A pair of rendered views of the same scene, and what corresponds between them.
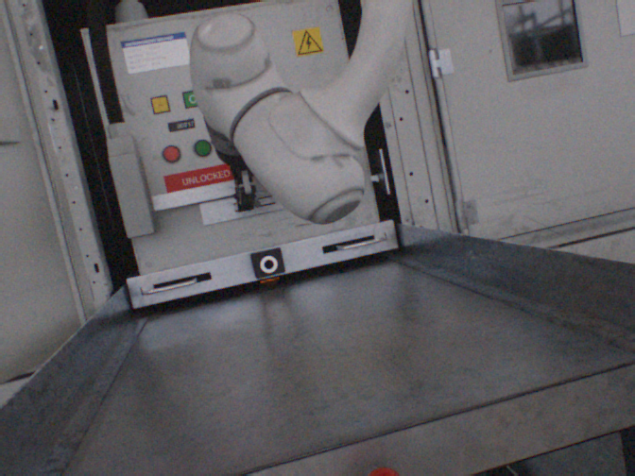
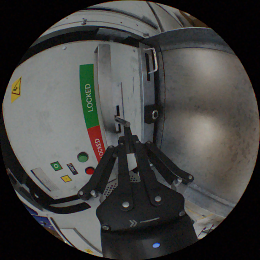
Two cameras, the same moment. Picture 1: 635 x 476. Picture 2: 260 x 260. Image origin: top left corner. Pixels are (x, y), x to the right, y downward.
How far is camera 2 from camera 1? 0.93 m
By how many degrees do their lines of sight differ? 43
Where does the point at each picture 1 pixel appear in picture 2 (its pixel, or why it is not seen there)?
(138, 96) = (66, 185)
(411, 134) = (96, 16)
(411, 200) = (136, 28)
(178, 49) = (38, 173)
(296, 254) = (148, 96)
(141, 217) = not seen: hidden behind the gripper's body
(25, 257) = not seen: hidden behind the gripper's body
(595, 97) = not seen: outside the picture
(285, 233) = (136, 100)
